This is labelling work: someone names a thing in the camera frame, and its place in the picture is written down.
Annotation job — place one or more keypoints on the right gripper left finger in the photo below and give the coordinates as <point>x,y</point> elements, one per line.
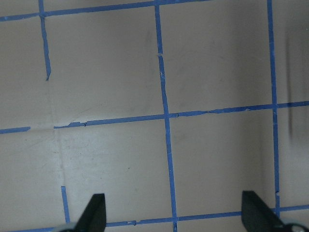
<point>93,218</point>

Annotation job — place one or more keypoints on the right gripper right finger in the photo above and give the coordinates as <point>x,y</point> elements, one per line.
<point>256,216</point>

